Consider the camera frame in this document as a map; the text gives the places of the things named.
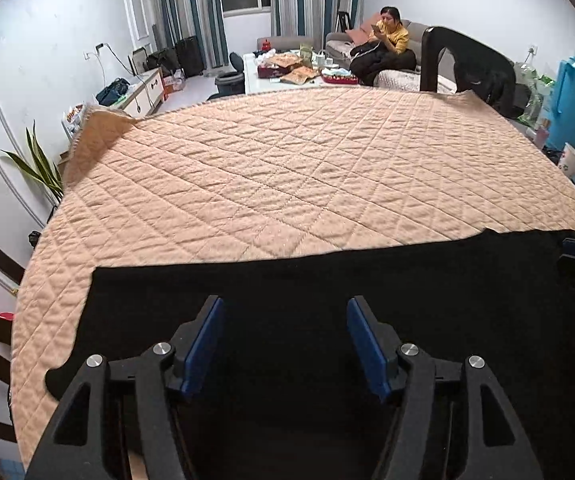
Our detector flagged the black pants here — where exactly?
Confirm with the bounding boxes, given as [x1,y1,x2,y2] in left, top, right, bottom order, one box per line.
[45,230,575,479]

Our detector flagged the white paper cup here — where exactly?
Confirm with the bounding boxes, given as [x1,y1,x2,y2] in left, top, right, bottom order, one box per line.
[557,143,575,179]

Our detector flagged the dark wooden chair far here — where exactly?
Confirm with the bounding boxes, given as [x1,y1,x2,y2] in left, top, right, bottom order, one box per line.
[420,26,516,118]

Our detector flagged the peach quilted table cover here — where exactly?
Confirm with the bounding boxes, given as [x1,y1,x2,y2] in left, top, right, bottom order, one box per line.
[11,87,575,462]

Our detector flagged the green potted plant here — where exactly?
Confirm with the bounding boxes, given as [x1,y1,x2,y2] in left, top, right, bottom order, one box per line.
[3,124,64,204]

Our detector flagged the seated person yellow shirt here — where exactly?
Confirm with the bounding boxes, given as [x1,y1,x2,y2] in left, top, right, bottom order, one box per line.
[349,6,417,87]

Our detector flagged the grey sofa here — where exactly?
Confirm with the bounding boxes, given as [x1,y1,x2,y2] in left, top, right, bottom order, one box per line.
[257,14,457,93]

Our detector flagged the dark blue bag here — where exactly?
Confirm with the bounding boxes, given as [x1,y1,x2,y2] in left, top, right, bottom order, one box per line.
[96,78,129,106]

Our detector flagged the white low cabinet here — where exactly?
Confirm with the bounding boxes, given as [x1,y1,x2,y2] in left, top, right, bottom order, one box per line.
[62,65,165,134]

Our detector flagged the white coffee table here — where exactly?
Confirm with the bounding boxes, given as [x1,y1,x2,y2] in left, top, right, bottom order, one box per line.
[243,52,359,94]

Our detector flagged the striped curtain left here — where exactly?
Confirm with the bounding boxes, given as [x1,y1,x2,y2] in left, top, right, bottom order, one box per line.
[153,0,229,68]

